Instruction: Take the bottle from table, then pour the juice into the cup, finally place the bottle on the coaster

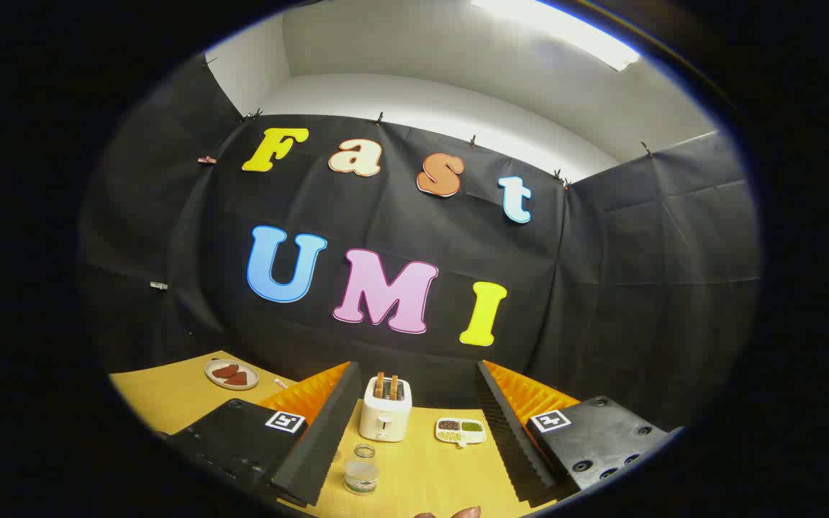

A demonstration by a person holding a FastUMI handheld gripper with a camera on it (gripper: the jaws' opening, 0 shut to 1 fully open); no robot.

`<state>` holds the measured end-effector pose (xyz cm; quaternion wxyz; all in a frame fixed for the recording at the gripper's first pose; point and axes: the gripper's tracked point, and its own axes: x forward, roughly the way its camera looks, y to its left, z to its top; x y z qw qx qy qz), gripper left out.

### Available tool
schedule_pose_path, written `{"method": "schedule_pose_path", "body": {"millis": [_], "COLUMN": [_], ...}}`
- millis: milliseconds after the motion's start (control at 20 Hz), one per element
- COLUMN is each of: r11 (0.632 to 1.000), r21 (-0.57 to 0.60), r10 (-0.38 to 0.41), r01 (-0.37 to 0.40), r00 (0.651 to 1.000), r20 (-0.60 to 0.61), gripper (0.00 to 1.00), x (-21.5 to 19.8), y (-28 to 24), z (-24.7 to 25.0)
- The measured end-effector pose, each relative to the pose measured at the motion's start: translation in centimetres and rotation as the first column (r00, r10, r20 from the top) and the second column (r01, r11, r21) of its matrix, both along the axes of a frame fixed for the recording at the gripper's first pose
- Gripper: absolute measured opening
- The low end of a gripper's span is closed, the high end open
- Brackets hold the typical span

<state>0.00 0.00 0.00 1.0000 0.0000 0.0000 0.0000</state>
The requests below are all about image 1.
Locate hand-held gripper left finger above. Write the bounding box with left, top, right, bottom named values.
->
left=154, top=361, right=363, bottom=508

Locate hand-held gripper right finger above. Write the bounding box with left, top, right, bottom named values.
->
left=476, top=359, right=685, bottom=508

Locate clear plastic bottle green label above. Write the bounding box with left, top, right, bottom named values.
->
left=344, top=444, right=381, bottom=496

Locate white divided seed dish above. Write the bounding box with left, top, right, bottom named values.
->
left=435, top=417, right=488, bottom=448

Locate white toaster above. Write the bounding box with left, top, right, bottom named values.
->
left=358, top=376, right=414, bottom=443

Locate wooden table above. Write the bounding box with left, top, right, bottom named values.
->
left=109, top=350, right=559, bottom=518

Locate small round grey plate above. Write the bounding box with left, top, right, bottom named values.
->
left=204, top=358, right=261, bottom=391

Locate black backdrop cloth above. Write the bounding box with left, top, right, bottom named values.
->
left=78, top=52, right=762, bottom=432

